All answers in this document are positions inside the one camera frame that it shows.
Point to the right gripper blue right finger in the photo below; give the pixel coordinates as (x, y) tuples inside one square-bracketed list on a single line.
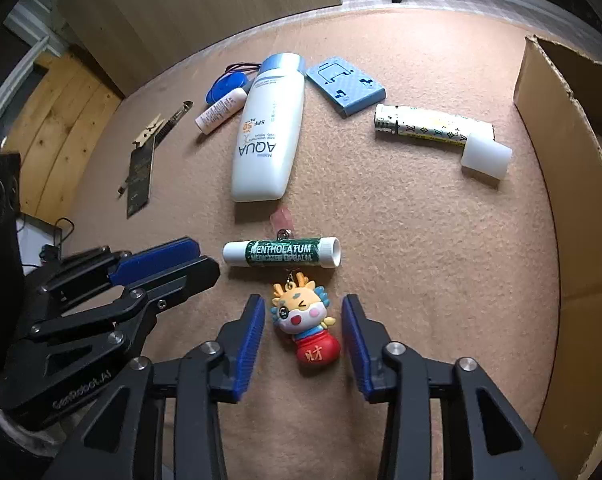
[(362, 340)]

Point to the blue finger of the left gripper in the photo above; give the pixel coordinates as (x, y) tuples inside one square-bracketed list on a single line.
[(174, 285), (154, 260)]

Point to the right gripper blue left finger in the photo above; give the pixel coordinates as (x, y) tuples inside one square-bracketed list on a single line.
[(248, 338)]

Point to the dragon keychain figurine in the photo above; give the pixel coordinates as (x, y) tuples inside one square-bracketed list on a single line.
[(300, 311)]

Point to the green lip balm stick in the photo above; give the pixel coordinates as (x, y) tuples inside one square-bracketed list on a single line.
[(322, 251)]

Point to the wooden clothespin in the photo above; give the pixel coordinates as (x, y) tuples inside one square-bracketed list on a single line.
[(155, 125)]

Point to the black gel pen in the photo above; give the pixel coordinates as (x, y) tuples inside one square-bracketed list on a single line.
[(172, 122)]

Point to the white sunscreen bottle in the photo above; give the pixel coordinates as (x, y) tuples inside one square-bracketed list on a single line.
[(269, 130)]

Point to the blue round tape measure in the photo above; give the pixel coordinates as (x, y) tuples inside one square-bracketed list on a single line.
[(227, 83)]

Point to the white cylinder cap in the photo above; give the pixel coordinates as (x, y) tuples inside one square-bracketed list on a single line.
[(486, 156)]

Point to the patterned lighter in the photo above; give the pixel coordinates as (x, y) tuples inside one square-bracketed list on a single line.
[(430, 125)]

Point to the pine wood headboard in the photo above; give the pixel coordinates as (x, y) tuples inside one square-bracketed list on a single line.
[(56, 132)]

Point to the small pink bottle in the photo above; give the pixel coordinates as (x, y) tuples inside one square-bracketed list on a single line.
[(220, 111)]

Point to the large plywood board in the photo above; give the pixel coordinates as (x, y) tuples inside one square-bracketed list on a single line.
[(134, 41)]

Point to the blue patterned card box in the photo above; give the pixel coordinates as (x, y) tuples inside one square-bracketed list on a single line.
[(348, 88)]

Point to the cardboard box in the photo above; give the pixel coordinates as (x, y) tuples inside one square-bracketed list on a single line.
[(558, 94)]

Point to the black charger with cable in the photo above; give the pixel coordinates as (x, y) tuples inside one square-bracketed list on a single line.
[(34, 235)]

